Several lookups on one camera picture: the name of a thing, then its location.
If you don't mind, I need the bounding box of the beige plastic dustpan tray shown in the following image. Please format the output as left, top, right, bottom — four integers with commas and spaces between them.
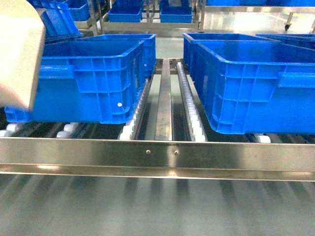
0, 0, 46, 110

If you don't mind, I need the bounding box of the steel shelf rack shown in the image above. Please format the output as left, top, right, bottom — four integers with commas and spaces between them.
0, 58, 315, 181

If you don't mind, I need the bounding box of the blue crate left front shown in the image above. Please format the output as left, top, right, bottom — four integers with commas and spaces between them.
4, 40, 145, 124

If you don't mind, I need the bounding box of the blue crate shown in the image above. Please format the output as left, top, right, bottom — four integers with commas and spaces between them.
82, 33, 157, 78
194, 40, 315, 134
4, 40, 145, 124
183, 32, 281, 72

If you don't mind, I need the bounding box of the blue crate left rear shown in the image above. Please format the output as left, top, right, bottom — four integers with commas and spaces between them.
82, 33, 157, 78

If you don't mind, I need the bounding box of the blue crate right rear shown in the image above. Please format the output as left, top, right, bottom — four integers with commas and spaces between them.
183, 32, 281, 72

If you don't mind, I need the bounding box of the blue crate right front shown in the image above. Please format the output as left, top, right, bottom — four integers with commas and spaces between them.
194, 40, 315, 134

